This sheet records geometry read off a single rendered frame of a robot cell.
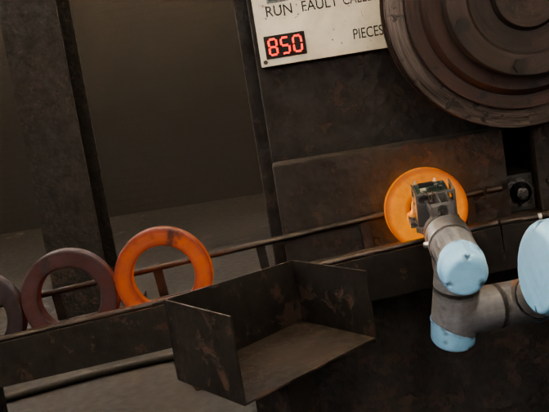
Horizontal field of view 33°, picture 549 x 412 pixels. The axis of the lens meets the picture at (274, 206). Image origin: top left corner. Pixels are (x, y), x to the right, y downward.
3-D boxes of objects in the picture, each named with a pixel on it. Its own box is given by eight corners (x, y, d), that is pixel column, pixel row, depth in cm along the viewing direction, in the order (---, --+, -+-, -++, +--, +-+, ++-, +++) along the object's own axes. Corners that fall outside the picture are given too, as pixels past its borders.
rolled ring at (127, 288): (95, 258, 176) (99, 255, 179) (146, 341, 178) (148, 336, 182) (180, 211, 174) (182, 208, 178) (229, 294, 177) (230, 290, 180)
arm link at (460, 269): (439, 302, 146) (443, 253, 142) (426, 270, 156) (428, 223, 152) (488, 301, 146) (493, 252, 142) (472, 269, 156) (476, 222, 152)
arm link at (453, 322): (502, 347, 154) (509, 288, 149) (441, 359, 151) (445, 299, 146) (479, 324, 161) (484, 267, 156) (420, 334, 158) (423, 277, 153)
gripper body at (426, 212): (449, 176, 167) (465, 202, 156) (453, 219, 170) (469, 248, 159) (407, 183, 167) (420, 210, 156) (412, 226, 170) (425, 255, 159)
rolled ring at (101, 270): (102, 240, 176) (105, 237, 179) (8, 263, 177) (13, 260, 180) (128, 333, 179) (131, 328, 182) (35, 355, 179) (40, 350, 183)
